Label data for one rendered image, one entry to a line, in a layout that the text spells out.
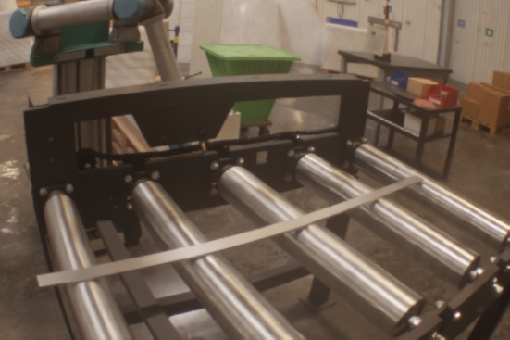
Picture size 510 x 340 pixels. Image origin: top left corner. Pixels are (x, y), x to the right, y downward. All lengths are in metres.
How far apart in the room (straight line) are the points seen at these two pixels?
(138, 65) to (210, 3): 1.13
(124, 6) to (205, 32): 3.44
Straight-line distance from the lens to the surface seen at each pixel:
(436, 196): 1.46
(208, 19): 4.99
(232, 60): 3.77
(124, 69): 4.61
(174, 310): 1.68
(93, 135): 2.51
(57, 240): 1.02
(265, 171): 1.53
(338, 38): 7.99
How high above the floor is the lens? 1.46
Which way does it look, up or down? 22 degrees down
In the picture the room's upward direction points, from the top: 4 degrees clockwise
